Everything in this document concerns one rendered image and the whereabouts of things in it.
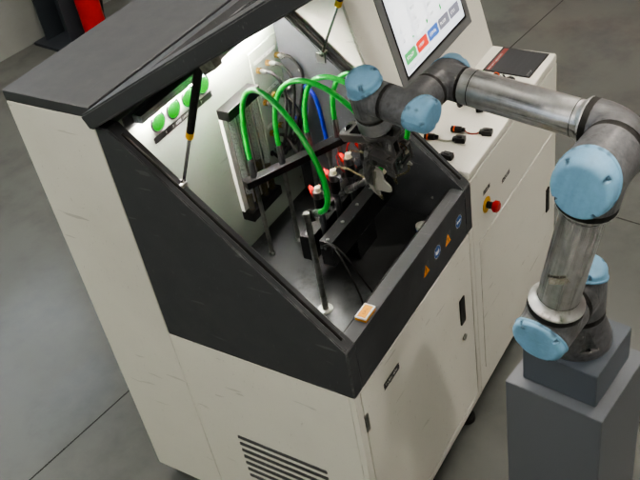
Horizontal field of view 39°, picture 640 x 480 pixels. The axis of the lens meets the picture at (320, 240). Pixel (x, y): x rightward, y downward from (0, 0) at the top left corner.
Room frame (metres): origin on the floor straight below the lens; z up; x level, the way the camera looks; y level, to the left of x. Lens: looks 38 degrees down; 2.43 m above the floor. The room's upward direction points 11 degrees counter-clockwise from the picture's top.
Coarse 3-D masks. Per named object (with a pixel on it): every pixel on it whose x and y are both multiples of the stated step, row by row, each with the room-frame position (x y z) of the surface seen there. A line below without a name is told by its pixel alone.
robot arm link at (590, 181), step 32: (608, 128) 1.27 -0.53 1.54; (576, 160) 1.21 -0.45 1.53; (608, 160) 1.20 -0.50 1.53; (576, 192) 1.19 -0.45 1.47; (608, 192) 1.16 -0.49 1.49; (576, 224) 1.22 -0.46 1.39; (576, 256) 1.22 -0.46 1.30; (544, 288) 1.26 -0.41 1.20; (576, 288) 1.23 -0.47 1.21; (544, 320) 1.24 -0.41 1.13; (576, 320) 1.23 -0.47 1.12; (544, 352) 1.24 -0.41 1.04
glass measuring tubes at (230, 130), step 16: (240, 96) 2.09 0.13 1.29; (256, 96) 2.12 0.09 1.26; (224, 112) 2.03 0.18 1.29; (256, 112) 2.12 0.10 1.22; (224, 128) 2.04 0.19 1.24; (240, 128) 2.06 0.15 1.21; (256, 128) 2.12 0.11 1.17; (240, 144) 2.07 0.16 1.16; (256, 144) 2.09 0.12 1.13; (240, 160) 2.03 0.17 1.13; (256, 160) 2.09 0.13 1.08; (240, 176) 2.05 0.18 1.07; (240, 192) 2.04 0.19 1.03; (272, 192) 2.10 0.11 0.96; (256, 208) 2.04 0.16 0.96
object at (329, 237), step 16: (384, 176) 2.05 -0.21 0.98; (368, 192) 1.99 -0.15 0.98; (384, 192) 2.02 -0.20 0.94; (352, 208) 1.93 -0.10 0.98; (368, 208) 1.95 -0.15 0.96; (336, 224) 1.87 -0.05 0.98; (352, 224) 1.88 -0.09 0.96; (368, 224) 1.94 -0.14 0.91; (304, 240) 1.85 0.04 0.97; (320, 240) 1.82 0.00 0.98; (336, 240) 1.82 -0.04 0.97; (352, 240) 1.87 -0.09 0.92; (368, 240) 1.93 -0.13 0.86; (304, 256) 1.86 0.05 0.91; (336, 256) 1.81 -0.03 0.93; (352, 256) 1.91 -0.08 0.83
